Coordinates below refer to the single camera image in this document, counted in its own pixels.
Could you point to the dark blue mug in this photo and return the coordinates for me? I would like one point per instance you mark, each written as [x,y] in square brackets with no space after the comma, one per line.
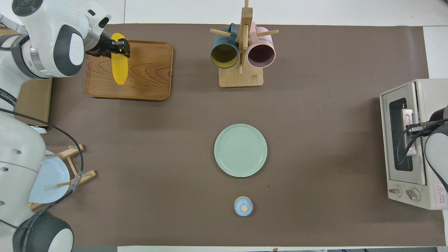
[224,55]

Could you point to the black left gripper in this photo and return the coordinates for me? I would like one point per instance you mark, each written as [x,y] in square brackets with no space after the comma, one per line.
[101,47]

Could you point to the light blue plate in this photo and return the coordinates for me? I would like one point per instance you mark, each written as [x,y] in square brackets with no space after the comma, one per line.
[52,178]

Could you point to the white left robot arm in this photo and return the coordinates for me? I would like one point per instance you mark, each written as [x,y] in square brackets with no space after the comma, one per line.
[52,38]

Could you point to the wooden serving tray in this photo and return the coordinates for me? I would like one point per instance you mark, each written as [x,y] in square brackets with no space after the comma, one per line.
[147,73]

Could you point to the small blue knobbed lid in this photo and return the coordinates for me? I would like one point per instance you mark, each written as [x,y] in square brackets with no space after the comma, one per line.
[243,207]

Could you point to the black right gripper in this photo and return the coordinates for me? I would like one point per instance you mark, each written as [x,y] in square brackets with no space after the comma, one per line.
[418,128]

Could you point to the yellow corn cob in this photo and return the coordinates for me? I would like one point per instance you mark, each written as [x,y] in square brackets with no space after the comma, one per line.
[119,71]

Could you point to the pink mug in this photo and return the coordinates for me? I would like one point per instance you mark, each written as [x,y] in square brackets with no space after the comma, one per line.
[261,54]

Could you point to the brown table mat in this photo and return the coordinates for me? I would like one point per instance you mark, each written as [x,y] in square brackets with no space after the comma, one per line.
[175,157]

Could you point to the wooden plate rack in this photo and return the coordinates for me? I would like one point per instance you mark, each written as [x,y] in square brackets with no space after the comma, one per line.
[84,175]

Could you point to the white toaster oven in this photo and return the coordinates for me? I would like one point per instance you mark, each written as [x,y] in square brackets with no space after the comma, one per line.
[427,105]

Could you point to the mint green plate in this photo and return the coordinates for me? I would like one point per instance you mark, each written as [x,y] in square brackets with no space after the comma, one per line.
[240,150]

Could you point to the wooden mug rack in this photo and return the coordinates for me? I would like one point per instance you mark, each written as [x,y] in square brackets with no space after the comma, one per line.
[241,78]

